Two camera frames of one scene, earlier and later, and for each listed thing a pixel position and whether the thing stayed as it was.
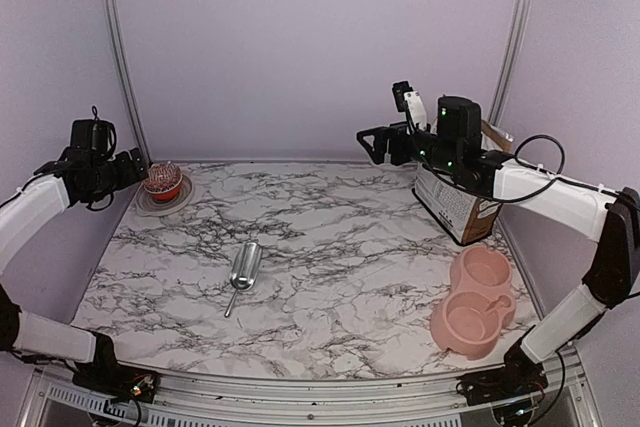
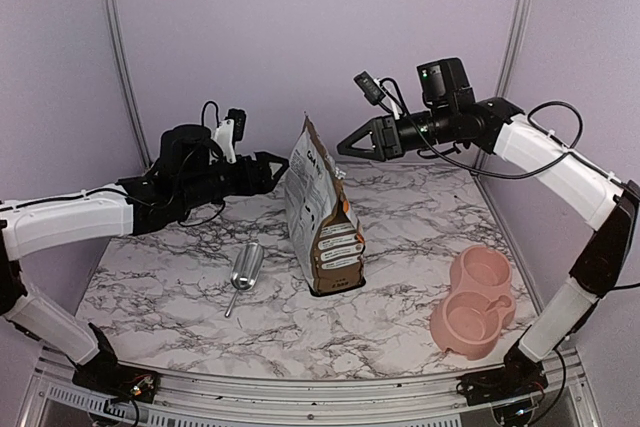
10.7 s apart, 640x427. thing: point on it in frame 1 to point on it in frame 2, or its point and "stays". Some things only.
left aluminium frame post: [119, 48] stays
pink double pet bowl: [479, 304] stays
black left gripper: [128, 176] to [264, 182]
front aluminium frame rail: [52, 399] stays
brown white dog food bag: [458, 210] to [326, 233]
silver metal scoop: [243, 271] stays
